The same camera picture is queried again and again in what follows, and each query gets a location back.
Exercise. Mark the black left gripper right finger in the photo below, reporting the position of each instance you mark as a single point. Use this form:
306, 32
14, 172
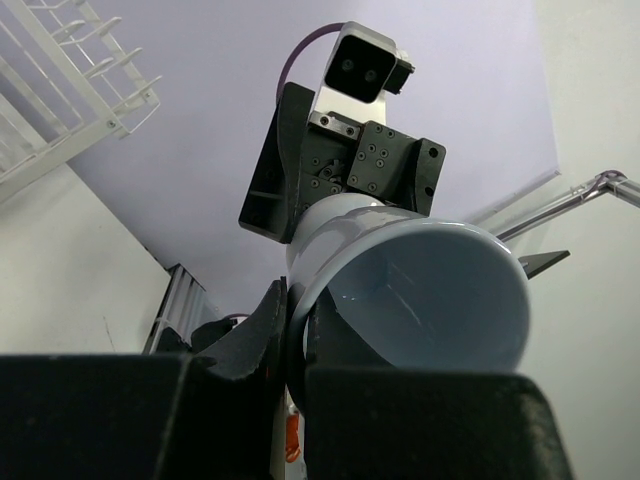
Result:
365, 419

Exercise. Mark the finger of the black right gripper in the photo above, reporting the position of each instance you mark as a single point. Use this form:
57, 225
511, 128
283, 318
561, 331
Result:
536, 264

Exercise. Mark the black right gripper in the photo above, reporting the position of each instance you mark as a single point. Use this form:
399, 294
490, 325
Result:
308, 156

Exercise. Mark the aluminium mounting rail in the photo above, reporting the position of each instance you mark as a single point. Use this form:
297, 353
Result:
185, 307

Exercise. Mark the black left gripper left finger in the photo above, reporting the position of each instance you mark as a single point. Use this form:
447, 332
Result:
217, 414

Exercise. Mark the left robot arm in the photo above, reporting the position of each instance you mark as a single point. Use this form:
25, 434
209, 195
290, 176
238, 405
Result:
215, 335

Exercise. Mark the grey footed ceramic mug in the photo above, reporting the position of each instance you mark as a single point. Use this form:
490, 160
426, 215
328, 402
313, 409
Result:
421, 292

